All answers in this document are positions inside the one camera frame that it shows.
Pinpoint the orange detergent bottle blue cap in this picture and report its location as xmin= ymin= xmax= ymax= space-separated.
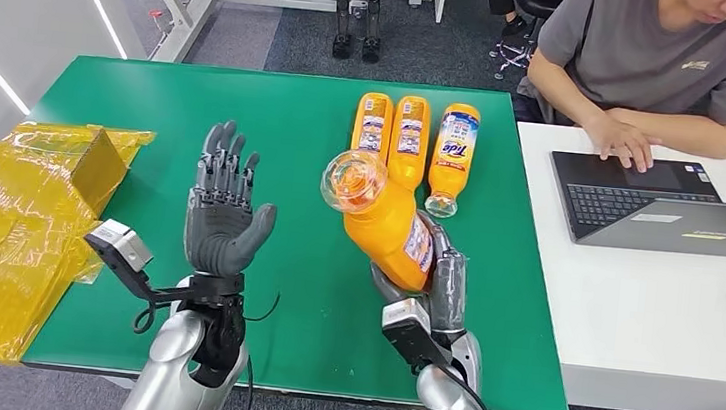
xmin=348 ymin=91 xmax=397 ymax=167

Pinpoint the person's hand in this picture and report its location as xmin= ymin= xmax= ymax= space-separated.
xmin=579 ymin=113 xmax=666 ymax=175

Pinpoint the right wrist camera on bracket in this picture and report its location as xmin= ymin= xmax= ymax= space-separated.
xmin=377 ymin=296 xmax=459 ymax=374

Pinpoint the orange detergent bottle clear cap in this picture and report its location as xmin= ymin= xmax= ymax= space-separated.
xmin=385 ymin=93 xmax=435 ymax=194

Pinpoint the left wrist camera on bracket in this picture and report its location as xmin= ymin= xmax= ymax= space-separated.
xmin=78 ymin=217 xmax=202 ymax=311

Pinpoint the orange Tide bottle label up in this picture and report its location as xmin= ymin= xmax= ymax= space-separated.
xmin=422 ymin=100 xmax=484 ymax=222

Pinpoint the white metal frame stand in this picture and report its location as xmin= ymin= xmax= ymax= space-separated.
xmin=122 ymin=0 xmax=339 ymax=80

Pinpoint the black robot legs stand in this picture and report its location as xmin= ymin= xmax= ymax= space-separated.
xmin=322 ymin=0 xmax=388 ymax=65

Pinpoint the dark grey laptop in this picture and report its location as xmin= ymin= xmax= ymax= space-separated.
xmin=542 ymin=148 xmax=726 ymax=260

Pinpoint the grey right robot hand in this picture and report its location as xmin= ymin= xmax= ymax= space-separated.
xmin=361 ymin=205 xmax=478 ymax=346

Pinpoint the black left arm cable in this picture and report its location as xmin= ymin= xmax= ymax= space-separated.
xmin=235 ymin=288 xmax=281 ymax=410

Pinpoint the yellow taped cardboard box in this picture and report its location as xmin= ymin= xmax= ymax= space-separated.
xmin=0 ymin=116 xmax=157 ymax=376

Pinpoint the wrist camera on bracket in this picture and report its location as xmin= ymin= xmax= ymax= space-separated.
xmin=377 ymin=296 xmax=459 ymax=374
xmin=78 ymin=217 xmax=202 ymax=311

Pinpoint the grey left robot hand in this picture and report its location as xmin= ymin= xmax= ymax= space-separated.
xmin=180 ymin=117 xmax=286 ymax=284

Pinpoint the black office chair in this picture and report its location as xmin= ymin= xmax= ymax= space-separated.
xmin=487 ymin=0 xmax=558 ymax=85

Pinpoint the orange Tide detergent bottle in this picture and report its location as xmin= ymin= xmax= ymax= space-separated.
xmin=310 ymin=147 xmax=445 ymax=295

